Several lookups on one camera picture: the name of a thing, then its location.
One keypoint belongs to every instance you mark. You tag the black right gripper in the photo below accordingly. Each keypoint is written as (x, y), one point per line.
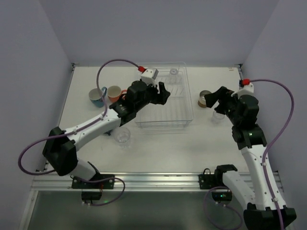
(221, 98)

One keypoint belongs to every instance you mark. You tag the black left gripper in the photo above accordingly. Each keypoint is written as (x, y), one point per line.
(155, 93)

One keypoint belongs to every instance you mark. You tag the beige and brown ceramic cup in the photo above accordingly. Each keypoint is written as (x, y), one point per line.
(201, 100)

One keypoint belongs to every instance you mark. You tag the small clear glass cup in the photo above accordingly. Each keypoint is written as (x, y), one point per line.
(217, 117)

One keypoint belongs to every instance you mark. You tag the clear glass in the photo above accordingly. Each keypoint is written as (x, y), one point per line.
(173, 74)

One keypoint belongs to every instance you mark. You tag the orange ceramic mug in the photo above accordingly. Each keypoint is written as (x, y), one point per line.
(114, 93)

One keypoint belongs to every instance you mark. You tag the large clear glass tumbler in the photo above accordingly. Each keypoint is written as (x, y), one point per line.
(122, 136)

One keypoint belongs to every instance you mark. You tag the dark blue ribbed mug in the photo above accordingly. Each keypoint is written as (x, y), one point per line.
(108, 132)

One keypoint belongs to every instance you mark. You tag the light blue textured mug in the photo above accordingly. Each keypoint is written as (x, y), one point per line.
(95, 97)

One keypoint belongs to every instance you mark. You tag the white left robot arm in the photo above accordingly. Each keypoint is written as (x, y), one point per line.
(62, 145)

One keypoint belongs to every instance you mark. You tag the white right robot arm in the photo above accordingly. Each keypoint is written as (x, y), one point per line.
(263, 205)

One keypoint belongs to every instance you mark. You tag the black right controller box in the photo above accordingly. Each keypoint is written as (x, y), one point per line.
(222, 197)

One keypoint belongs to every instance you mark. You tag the black controller box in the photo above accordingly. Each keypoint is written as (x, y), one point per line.
(90, 197)
(222, 197)

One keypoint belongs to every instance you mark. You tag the black left controller box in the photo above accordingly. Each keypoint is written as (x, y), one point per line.
(90, 197)

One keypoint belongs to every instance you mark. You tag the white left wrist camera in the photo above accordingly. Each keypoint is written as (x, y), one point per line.
(149, 76)

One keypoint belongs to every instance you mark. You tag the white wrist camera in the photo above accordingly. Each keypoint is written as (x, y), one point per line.
(245, 88)
(149, 76)

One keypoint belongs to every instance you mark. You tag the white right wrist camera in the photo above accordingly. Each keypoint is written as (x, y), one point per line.
(245, 88)

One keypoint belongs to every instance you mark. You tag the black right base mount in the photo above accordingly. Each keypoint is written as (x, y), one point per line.
(208, 180)

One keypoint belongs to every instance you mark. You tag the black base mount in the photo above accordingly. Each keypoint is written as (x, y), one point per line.
(208, 180)
(99, 181)

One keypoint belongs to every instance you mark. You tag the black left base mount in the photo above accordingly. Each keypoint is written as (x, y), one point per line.
(99, 181)

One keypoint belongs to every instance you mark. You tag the aluminium mounting rail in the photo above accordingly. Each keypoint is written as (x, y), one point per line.
(140, 182)

